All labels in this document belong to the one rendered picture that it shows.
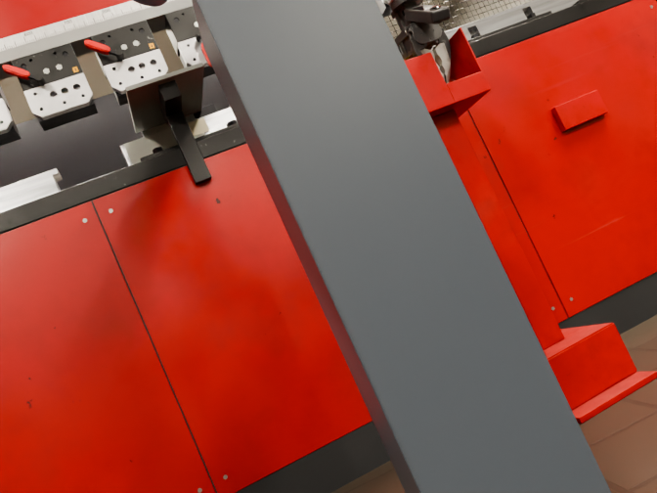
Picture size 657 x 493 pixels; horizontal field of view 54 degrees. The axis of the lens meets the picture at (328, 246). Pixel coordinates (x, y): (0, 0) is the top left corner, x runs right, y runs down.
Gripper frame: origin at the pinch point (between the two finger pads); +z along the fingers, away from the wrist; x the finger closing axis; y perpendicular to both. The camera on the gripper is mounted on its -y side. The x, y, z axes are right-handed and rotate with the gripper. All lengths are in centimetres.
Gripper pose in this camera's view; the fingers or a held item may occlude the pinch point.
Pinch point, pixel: (445, 78)
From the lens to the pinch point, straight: 148.3
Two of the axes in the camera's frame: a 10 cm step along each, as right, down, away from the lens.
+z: 3.9, 9.2, 0.0
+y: -2.9, 1.2, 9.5
